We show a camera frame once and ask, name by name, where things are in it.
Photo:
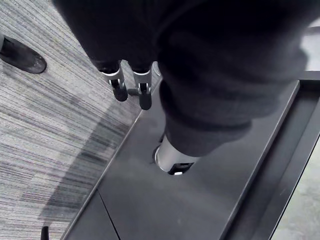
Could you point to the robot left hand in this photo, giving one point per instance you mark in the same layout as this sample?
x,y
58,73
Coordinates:
x,y
200,62

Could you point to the black vanity cabinet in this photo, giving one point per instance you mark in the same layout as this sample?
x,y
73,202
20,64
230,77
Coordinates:
x,y
140,200

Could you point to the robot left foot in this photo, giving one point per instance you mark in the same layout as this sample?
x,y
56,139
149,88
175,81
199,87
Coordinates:
x,y
22,57

